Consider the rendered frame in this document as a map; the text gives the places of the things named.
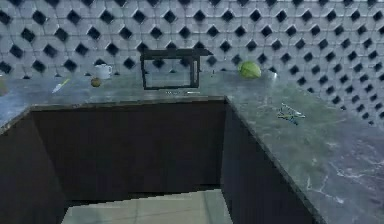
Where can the small brown-green round fruit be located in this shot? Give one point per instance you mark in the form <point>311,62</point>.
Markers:
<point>96,82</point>

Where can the green round lettuce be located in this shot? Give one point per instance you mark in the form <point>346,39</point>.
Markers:
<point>249,70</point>

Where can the dark kitchen counter cabinet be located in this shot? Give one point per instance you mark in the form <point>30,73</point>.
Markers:
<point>126,146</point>

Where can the white mug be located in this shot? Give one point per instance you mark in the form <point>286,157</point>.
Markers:
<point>104,70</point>

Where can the clear small tangled object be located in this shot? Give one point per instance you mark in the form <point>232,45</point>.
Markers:
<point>289,114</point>

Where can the black frame rack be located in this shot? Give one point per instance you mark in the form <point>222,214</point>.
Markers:
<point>195,68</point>

